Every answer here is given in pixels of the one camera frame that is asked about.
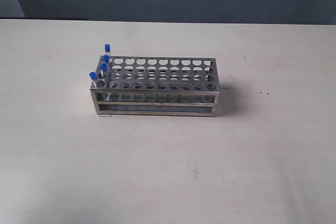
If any blue capped test tube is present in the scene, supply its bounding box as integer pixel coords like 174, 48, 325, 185
103, 55, 111, 76
89, 72, 101, 88
104, 44, 111, 57
100, 63, 108, 79

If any stainless steel test tube rack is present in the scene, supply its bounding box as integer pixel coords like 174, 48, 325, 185
90, 55, 221, 117

